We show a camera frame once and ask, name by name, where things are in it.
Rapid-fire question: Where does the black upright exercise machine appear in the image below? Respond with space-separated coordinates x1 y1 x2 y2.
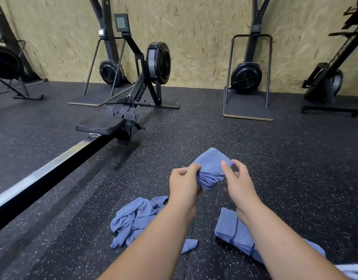
301 0 358 117

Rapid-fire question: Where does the person's right hand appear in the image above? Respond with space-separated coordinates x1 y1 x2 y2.
220 159 263 222

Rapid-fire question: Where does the person's left forearm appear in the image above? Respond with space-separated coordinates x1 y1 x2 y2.
98 207 197 280

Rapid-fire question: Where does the black fan bike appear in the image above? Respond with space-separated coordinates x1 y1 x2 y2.
0 0 47 102

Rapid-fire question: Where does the black rowing machine with rail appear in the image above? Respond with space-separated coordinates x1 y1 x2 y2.
0 13 181 234

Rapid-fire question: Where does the person's left hand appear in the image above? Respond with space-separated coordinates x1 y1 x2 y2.
168 164 202 222

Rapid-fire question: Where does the white perforated metal rack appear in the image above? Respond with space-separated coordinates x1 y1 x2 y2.
335 263 358 280

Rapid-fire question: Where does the black ski trainer grey platform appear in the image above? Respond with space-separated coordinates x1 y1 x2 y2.
68 0 133 107

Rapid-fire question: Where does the black ski trainer wooden-edged platform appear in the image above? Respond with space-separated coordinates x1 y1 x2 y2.
223 0 274 121

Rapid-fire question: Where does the blue towel pile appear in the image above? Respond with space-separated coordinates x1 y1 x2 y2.
110 195 199 254

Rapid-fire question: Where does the person's right forearm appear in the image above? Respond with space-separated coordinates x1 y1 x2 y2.
237 210 349 280

